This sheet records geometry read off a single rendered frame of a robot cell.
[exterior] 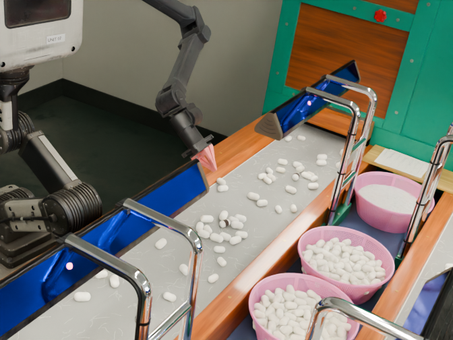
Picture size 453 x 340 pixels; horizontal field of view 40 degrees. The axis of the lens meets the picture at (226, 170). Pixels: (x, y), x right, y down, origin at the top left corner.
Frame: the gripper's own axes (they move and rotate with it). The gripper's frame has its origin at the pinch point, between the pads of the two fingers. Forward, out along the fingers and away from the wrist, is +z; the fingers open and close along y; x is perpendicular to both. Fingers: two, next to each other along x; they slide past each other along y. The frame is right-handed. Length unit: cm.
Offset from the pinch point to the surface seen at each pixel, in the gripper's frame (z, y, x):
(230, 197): 10.2, 2.7, 3.6
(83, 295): 7, -61, 3
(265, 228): 22.9, -4.9, -6.8
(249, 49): -42, 154, 57
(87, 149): -52, 99, 150
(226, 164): 1.3, 17.0, 8.4
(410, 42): 4, 70, -46
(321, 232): 33.3, 2.6, -17.1
